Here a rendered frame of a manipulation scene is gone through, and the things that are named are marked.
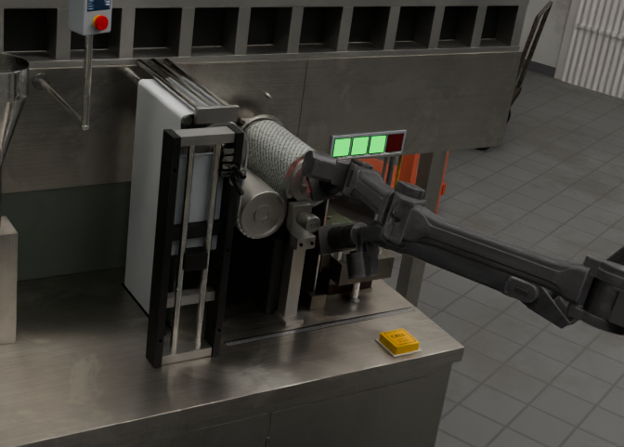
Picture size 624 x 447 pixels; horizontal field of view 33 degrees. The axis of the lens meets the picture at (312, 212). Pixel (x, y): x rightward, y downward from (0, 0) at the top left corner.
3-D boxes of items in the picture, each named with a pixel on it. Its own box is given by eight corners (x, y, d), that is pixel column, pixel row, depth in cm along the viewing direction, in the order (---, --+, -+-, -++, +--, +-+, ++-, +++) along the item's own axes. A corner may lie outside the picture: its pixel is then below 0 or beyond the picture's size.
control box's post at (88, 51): (82, 127, 216) (86, 32, 208) (79, 124, 217) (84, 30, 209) (89, 126, 217) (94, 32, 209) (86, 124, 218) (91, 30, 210)
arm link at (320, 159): (363, 205, 223) (376, 166, 222) (314, 192, 218) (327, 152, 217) (343, 193, 234) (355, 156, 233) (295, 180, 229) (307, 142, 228)
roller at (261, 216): (239, 241, 245) (244, 193, 240) (192, 197, 264) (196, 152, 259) (283, 235, 251) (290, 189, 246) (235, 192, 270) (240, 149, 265)
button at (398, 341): (395, 356, 249) (396, 347, 248) (378, 340, 254) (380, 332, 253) (418, 350, 253) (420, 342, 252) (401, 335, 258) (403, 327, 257)
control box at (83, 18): (87, 38, 204) (90, -13, 200) (67, 30, 208) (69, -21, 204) (116, 34, 209) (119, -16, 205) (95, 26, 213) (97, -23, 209)
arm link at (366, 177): (412, 252, 186) (432, 192, 184) (382, 243, 185) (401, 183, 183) (361, 206, 227) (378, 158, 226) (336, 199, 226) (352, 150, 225)
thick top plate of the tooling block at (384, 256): (338, 286, 262) (342, 264, 260) (262, 219, 293) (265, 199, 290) (390, 277, 270) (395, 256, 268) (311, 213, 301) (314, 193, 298)
